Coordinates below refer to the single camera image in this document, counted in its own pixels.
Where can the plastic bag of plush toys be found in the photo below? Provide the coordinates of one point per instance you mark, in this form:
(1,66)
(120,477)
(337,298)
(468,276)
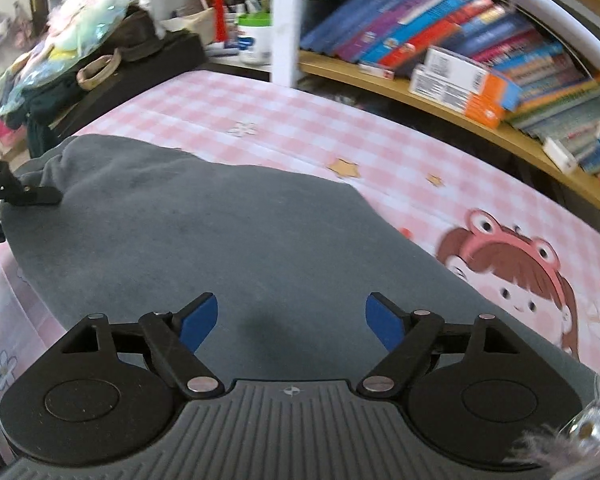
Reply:
(75,25)

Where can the grey garment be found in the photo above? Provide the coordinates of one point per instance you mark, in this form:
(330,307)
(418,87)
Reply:
(220,230)

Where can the small white book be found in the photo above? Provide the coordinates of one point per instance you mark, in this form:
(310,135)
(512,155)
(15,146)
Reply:
(560,154)

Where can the pink checked cartoon blanket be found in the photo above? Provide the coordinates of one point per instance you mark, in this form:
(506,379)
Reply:
(290,120)

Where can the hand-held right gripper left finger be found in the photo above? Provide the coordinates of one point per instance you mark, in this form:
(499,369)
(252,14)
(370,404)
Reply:
(200,324)

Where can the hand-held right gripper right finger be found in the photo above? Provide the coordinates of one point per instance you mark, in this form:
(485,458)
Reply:
(384,324)

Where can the pile of bags and clothes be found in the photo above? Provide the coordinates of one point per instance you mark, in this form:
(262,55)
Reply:
(145,50)

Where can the wooden bookshelf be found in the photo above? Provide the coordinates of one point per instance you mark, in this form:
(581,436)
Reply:
(460,122)

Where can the row of colourful books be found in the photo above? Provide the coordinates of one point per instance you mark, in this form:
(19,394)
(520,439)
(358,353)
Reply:
(520,45)

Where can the white jar with green lid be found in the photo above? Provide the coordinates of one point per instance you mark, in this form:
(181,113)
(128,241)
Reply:
(254,40)

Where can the red bottle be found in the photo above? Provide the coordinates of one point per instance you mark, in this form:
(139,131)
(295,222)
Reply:
(220,10)

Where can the orange and white box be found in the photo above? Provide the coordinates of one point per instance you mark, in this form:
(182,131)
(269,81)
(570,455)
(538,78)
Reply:
(450,97)
(472,72)

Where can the white shelf post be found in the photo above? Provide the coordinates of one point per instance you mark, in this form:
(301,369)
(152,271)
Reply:
(286,20)

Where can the grey fluffy toy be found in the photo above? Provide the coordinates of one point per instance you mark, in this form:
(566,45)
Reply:
(580,430)

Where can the beige container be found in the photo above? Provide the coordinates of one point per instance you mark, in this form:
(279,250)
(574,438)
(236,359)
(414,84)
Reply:
(190,25)

